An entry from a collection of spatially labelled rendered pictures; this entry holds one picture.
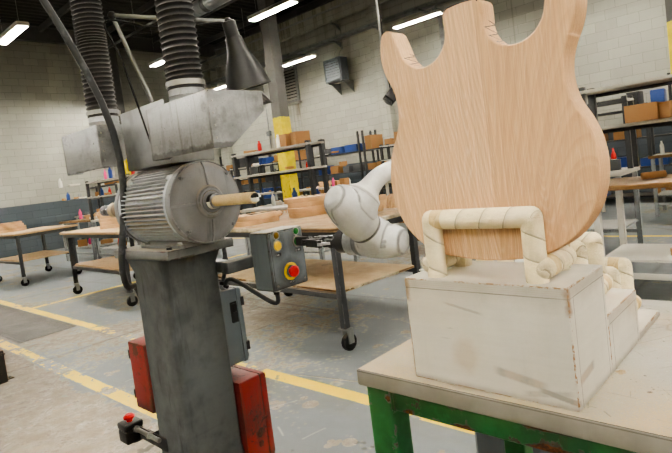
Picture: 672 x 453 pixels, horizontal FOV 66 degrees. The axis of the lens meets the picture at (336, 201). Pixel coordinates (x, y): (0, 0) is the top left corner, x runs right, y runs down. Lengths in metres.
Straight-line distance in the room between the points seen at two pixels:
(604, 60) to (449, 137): 11.56
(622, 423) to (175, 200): 1.21
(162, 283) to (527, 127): 1.25
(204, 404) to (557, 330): 1.32
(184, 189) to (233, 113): 0.33
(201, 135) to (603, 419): 1.01
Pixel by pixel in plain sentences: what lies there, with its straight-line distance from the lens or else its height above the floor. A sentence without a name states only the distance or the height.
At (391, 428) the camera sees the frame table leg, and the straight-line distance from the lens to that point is 1.03.
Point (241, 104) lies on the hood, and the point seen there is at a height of 1.49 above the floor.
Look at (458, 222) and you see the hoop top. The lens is 0.83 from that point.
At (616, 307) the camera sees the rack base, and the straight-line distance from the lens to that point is 0.97.
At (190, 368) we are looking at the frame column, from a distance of 1.81.
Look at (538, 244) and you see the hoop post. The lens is 0.79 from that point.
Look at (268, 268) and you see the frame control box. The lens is 1.76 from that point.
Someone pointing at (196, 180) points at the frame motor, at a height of 1.32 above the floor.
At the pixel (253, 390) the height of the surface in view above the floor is 0.57.
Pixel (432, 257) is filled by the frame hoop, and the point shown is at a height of 1.14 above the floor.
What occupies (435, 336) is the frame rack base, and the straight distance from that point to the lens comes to 0.90.
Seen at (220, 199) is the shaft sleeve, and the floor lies 1.25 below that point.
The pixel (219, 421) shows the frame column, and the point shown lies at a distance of 1.93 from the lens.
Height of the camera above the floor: 1.30
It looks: 3 degrees down
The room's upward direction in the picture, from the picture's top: 7 degrees counter-clockwise
